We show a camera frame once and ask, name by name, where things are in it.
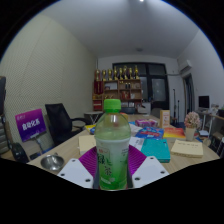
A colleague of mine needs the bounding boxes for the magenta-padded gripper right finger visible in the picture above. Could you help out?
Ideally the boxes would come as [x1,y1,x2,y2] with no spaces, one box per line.
[126,144,170,189]

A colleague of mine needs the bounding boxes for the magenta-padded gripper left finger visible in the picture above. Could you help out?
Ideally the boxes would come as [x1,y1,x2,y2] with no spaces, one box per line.
[57,146,101,189]

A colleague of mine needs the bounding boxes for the green tea plastic bottle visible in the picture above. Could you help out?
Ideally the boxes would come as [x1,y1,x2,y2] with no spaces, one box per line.
[94,98,132,191]

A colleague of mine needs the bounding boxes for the teal book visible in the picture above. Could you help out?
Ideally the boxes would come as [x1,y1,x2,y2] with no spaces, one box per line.
[140,137,172,164]

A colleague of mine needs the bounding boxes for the stainless steel cup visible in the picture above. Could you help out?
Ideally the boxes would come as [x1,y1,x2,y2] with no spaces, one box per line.
[40,153,65,173]

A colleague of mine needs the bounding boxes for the small cream book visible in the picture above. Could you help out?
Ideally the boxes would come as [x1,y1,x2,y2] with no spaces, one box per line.
[78,134,98,156]

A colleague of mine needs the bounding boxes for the white book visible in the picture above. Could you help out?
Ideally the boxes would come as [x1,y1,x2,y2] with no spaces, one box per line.
[128,135,145,151]

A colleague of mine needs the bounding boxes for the blue book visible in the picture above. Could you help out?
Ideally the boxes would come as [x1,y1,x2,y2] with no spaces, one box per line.
[134,126,165,140]

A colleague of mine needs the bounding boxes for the large cream book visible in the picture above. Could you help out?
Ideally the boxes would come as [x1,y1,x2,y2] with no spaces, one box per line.
[170,138,204,159]

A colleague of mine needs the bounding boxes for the orange book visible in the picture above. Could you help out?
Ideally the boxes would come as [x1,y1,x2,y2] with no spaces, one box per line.
[163,127,187,139]

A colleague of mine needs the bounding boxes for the pink tissue pack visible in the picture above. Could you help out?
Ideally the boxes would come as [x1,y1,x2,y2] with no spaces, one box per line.
[134,118,159,128]

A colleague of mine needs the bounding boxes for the black office chair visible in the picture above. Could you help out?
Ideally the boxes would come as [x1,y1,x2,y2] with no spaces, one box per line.
[44,102,88,147]

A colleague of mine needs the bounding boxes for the orange and white card box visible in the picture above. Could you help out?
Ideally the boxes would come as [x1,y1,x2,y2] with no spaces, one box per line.
[159,109,172,129]

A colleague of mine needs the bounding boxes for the black bag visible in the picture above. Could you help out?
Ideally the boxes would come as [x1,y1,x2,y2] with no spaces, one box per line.
[9,142,30,164]

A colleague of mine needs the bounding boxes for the small round side table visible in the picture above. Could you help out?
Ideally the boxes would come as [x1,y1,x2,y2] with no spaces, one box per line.
[83,110,104,125]

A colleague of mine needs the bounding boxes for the purple sign board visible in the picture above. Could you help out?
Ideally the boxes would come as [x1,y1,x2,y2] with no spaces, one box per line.
[14,108,48,143]

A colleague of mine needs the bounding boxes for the pink flowers in white pot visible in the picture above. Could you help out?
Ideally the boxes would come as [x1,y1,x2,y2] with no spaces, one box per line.
[183,111,202,142]

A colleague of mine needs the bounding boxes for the grey ribbed suitcase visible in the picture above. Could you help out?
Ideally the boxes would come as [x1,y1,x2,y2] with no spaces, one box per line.
[0,114,11,156]

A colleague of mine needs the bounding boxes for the black framed window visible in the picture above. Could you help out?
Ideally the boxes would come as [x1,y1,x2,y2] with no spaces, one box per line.
[112,62,168,113]

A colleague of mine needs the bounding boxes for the wooden side desk white legs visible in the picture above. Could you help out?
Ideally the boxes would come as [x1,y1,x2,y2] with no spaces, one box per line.
[196,109,224,158]

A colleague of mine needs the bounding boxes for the black computer monitor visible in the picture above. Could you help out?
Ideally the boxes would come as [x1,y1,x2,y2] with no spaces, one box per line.
[197,95,211,111]

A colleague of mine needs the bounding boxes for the wooden shelf unit with trophies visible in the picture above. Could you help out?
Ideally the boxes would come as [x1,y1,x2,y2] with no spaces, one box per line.
[92,65,143,112]

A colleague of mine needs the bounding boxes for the dark hard case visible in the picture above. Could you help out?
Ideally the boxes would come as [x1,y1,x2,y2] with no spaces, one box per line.
[0,75,7,116]

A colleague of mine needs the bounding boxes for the white air conditioner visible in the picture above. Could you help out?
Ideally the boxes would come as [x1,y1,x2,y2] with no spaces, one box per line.
[178,59,194,75]

